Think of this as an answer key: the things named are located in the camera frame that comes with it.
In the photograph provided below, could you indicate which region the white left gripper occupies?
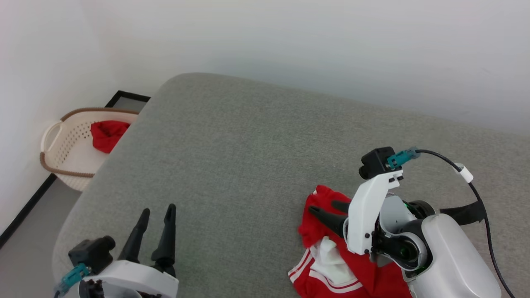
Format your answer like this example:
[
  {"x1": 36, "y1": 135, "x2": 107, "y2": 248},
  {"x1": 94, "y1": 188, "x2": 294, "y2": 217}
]
[{"x1": 78, "y1": 204, "x2": 179, "y2": 298}]

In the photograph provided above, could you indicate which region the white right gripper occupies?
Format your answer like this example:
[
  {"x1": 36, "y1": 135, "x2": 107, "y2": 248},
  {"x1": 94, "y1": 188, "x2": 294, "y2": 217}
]
[{"x1": 308, "y1": 169, "x2": 405, "y2": 255}]

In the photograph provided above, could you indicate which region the red basketball jersey white trim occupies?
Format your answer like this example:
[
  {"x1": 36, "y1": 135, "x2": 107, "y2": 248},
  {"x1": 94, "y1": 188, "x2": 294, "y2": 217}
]
[{"x1": 288, "y1": 185, "x2": 414, "y2": 298}]

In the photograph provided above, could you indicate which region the plain red garment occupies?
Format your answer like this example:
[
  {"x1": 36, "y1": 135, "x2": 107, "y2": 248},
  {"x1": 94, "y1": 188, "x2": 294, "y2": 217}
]
[{"x1": 90, "y1": 120, "x2": 131, "y2": 154}]

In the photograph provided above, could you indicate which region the cream perforated laundry basket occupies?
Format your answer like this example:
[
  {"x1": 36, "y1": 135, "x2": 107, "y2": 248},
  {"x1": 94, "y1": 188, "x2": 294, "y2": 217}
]
[{"x1": 39, "y1": 108, "x2": 140, "y2": 192}]

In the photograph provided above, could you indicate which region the black framed floor panel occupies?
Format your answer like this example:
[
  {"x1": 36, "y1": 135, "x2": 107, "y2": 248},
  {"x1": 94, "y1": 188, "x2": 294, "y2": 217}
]
[{"x1": 104, "y1": 90, "x2": 151, "y2": 113}]

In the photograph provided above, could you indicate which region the black strap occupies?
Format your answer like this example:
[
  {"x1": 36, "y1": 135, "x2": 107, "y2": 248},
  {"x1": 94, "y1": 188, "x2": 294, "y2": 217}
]
[{"x1": 440, "y1": 200, "x2": 487, "y2": 226}]

